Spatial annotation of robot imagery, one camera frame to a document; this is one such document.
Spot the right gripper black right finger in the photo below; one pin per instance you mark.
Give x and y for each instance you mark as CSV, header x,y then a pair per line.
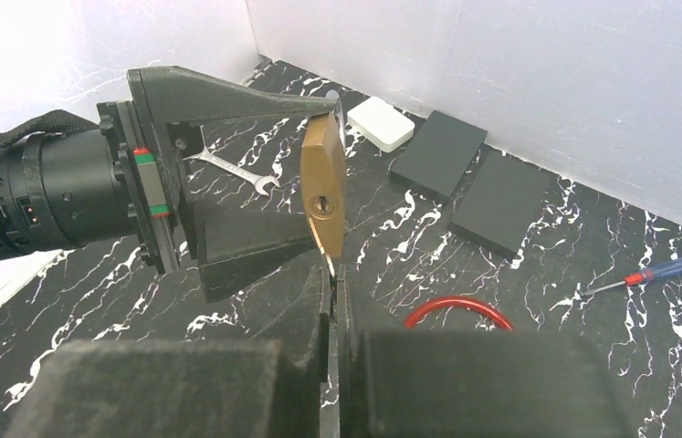
x,y
396,381

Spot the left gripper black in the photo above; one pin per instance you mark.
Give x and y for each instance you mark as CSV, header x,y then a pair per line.
x,y
66,182

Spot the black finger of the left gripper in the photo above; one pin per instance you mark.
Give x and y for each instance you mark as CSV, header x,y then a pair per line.
x,y
235,247

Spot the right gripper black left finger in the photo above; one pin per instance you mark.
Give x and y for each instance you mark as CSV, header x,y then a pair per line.
x,y
265,386

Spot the brass padlock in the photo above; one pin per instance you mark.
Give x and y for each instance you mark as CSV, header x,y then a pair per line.
x,y
323,174

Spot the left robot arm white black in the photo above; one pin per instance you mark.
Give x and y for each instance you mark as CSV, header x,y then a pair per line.
x,y
66,182

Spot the silver open-end wrench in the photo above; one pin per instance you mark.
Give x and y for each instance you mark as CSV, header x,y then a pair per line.
x,y
238,169

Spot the white rectangular box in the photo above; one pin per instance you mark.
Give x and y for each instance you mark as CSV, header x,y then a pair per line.
x,y
381,124

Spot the black box right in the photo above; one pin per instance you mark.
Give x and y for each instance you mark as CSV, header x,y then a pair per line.
x,y
500,204

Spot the black box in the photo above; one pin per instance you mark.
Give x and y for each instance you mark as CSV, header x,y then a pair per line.
x,y
435,160
500,204

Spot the black box left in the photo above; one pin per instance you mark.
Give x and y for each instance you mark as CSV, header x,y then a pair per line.
x,y
435,160

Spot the red blue screwdriver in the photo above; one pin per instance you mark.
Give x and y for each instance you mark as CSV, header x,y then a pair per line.
x,y
643,276

